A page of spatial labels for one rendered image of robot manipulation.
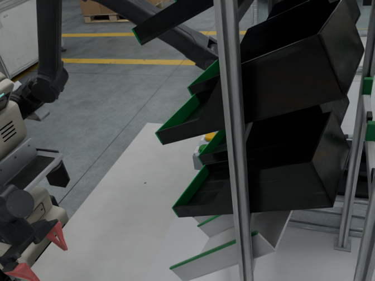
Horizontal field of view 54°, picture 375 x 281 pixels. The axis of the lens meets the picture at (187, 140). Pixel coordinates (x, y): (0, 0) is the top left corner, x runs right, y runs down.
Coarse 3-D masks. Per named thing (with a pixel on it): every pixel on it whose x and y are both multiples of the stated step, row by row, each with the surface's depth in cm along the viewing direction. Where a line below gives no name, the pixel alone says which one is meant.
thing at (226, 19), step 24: (216, 0) 35; (216, 24) 37; (240, 72) 40; (240, 96) 41; (360, 96) 70; (240, 120) 43; (360, 120) 73; (240, 144) 45; (360, 144) 75; (240, 168) 47; (240, 192) 49; (240, 216) 53; (240, 240) 55; (336, 240) 95; (240, 264) 58; (360, 264) 50
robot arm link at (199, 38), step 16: (96, 0) 86; (112, 0) 86; (128, 0) 86; (144, 0) 89; (128, 16) 89; (144, 16) 88; (176, 32) 90; (192, 32) 92; (176, 48) 93; (192, 48) 92; (208, 48) 92
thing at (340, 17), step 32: (288, 32) 50; (320, 32) 36; (352, 32) 44; (256, 64) 41; (288, 64) 39; (320, 64) 37; (352, 64) 42; (192, 96) 64; (256, 96) 43; (288, 96) 41; (320, 96) 39; (160, 128) 56; (192, 128) 51; (224, 128) 48
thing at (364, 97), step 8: (240, 0) 42; (248, 0) 43; (240, 8) 40; (240, 16) 40; (368, 96) 67; (368, 104) 64; (248, 128) 49; (368, 144) 55; (368, 152) 54; (368, 160) 52; (368, 168) 51; (368, 176) 50; (368, 184) 50; (368, 192) 49
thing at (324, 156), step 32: (288, 128) 59; (320, 128) 56; (256, 160) 66; (288, 160) 62; (320, 160) 47; (192, 192) 69; (224, 192) 56; (256, 192) 52; (288, 192) 49; (320, 192) 47
